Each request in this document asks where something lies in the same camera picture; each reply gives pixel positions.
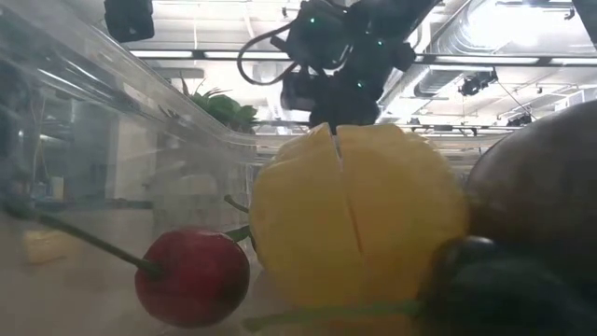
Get brown toy kiwi fruit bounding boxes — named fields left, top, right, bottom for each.
left=465, top=100, right=597, bottom=281

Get dark purple toy cherry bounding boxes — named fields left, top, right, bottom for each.
left=242, top=235, right=597, bottom=336

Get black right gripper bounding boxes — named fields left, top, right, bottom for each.
left=279, top=35, right=416, bottom=131

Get red toy cherry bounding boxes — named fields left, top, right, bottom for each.
left=2, top=198, right=252, bottom=329

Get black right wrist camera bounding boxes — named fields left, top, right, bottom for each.
left=283, top=0, right=349, bottom=71

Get black ceiling spotlight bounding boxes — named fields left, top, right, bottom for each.
left=457, top=69, right=499, bottom=98

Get yellow toy bell pepper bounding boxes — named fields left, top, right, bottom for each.
left=248, top=121, right=470, bottom=336

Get black horizontal frame rail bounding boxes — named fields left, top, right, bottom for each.
left=255, top=119, right=509, bottom=133

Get artificial succulents in white pot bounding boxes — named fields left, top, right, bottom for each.
left=179, top=72, right=260, bottom=135

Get black frame bar with lights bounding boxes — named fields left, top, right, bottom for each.
left=128, top=49, right=597, bottom=66

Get small yellow toy fruit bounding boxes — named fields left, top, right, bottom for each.
left=21, top=229, right=83, bottom=265

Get red toy strawberry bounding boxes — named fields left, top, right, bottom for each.
left=222, top=193, right=257, bottom=253

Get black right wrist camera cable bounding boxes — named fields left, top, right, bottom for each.
left=236, top=21, right=302, bottom=88

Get clear plastic tupperware container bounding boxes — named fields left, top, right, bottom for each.
left=0, top=0, right=597, bottom=336

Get white cup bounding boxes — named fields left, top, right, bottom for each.
left=49, top=175, right=65, bottom=201

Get small black ceiling fixture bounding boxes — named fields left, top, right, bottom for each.
left=506, top=111, right=534, bottom=128

